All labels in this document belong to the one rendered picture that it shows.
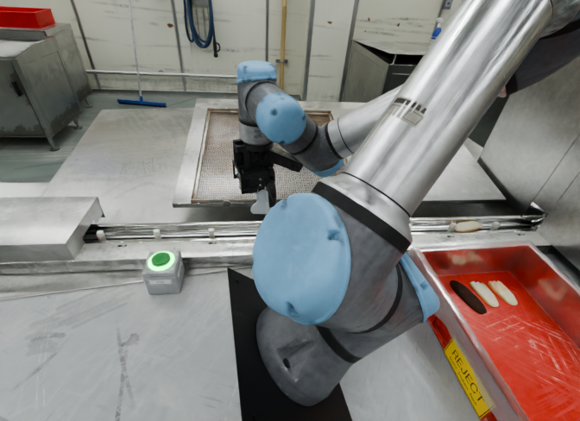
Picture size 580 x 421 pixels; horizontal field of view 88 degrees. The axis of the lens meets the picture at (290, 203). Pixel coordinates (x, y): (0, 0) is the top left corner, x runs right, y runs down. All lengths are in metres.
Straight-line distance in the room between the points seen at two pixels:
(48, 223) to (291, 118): 0.65
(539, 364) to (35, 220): 1.16
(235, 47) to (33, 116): 2.34
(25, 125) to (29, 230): 2.61
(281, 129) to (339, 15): 3.69
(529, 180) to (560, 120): 0.18
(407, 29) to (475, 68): 4.44
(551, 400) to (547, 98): 0.77
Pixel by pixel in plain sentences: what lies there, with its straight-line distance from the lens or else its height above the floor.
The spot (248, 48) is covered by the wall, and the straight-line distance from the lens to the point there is 4.38.
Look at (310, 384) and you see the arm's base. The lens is 0.45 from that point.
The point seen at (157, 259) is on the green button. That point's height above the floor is 0.91.
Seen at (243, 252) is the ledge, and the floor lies 0.86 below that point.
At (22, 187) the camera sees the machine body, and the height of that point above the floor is 0.82.
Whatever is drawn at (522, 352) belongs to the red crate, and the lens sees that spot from 0.86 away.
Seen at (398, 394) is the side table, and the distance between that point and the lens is 0.69.
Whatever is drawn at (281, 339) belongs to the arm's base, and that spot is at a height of 1.04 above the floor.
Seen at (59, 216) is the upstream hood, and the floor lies 0.92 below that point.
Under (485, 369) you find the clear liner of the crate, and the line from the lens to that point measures 0.66.
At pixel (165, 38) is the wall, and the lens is 4.50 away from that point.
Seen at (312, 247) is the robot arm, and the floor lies 1.24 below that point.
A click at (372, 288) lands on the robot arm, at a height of 1.19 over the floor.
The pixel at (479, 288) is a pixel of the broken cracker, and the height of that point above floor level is 0.83.
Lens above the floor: 1.42
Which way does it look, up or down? 37 degrees down
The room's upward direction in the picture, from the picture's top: 4 degrees clockwise
